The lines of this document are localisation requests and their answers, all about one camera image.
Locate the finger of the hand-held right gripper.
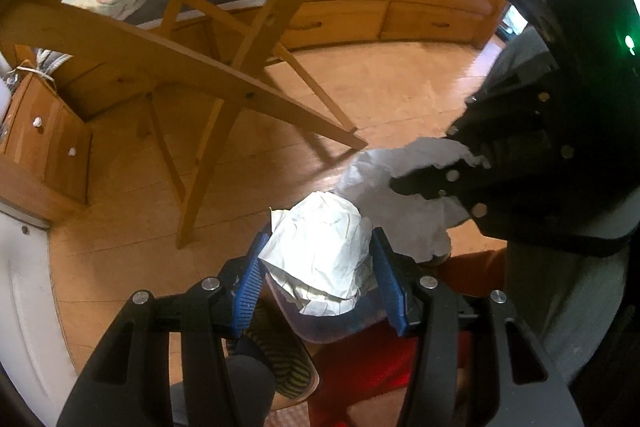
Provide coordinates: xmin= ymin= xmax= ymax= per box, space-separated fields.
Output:
xmin=389 ymin=154 xmax=494 ymax=220

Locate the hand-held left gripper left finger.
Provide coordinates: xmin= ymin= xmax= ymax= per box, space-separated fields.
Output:
xmin=57 ymin=229 xmax=273 ymax=427

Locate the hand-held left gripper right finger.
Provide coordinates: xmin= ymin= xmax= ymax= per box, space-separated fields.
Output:
xmin=371 ymin=227 xmax=583 ymax=427

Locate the white paper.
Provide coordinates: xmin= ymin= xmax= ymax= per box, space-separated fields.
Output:
xmin=257 ymin=191 xmax=381 ymax=319
xmin=332 ymin=138 xmax=493 ymax=261

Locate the lined trash bin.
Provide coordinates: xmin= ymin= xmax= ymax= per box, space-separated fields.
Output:
xmin=262 ymin=271 xmax=397 ymax=346

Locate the striped left slipper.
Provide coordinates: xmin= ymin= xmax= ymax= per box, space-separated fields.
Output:
xmin=227 ymin=307 xmax=322 ymax=404

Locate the red seat cushion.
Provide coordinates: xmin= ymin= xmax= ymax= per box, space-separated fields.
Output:
xmin=306 ymin=249 xmax=510 ymax=427

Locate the wooden bed drawer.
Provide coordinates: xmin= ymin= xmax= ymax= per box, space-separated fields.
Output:
xmin=381 ymin=0 xmax=482 ymax=44
xmin=276 ymin=0 xmax=389 ymax=46

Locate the white door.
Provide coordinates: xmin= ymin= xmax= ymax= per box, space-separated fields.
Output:
xmin=0 ymin=201 xmax=82 ymax=414

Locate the wooden nightstand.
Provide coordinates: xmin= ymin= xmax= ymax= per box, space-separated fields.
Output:
xmin=0 ymin=71 xmax=94 ymax=219

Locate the wooden bunk bed frame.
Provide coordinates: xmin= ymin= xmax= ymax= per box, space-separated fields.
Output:
xmin=50 ymin=0 xmax=537 ymax=124

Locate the white cable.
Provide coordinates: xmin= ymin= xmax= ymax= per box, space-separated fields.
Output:
xmin=9 ymin=63 xmax=57 ymax=84

